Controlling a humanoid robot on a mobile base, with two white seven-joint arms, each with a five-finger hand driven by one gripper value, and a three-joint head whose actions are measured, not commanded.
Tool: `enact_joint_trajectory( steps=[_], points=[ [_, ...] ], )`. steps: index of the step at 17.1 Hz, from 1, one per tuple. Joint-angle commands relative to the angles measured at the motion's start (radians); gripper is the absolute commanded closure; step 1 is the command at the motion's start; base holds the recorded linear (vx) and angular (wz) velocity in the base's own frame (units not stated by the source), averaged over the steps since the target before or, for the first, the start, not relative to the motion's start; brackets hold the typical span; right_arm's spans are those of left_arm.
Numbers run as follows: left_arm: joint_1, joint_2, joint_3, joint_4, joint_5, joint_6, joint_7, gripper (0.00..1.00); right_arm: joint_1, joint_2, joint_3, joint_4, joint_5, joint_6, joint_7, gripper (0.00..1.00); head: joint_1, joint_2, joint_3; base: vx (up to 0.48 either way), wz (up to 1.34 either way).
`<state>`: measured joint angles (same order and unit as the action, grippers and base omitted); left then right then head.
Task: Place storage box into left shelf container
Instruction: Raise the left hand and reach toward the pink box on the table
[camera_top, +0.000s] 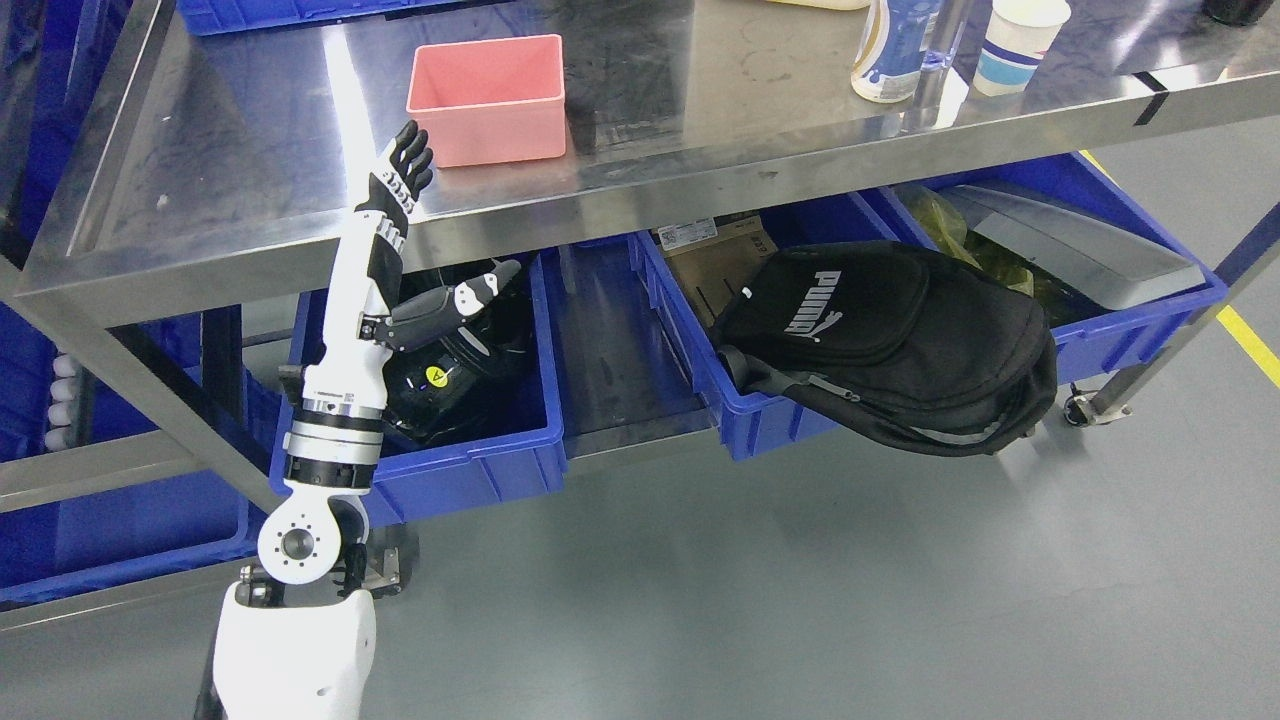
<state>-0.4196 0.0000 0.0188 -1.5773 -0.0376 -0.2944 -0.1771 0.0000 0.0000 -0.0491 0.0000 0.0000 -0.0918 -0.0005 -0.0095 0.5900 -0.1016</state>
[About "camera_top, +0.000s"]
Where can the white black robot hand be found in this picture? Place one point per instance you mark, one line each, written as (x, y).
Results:
(363, 323)

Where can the pink plastic storage box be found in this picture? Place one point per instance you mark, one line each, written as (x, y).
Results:
(491, 101)

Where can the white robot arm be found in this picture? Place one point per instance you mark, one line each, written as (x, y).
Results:
(297, 633)

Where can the blue shelf bin left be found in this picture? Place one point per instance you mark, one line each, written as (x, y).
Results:
(94, 494)

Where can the cardboard box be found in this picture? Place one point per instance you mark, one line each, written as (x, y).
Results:
(712, 259)

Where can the black helmet device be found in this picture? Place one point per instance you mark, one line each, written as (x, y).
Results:
(451, 390)

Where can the stainless steel cart table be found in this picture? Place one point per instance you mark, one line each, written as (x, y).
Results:
(217, 171)

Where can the blue bin with backpack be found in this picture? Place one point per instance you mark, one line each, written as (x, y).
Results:
(752, 425)

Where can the black Puma backpack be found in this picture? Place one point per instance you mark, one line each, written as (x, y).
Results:
(906, 346)

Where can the white blue bottle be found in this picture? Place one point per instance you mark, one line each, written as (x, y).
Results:
(891, 52)

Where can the paper cup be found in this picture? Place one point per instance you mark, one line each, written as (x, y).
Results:
(1018, 36)

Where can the grey tray in bin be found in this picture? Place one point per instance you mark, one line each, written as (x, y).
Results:
(1112, 267)

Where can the blue bin right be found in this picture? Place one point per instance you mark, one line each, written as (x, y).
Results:
(1091, 339)

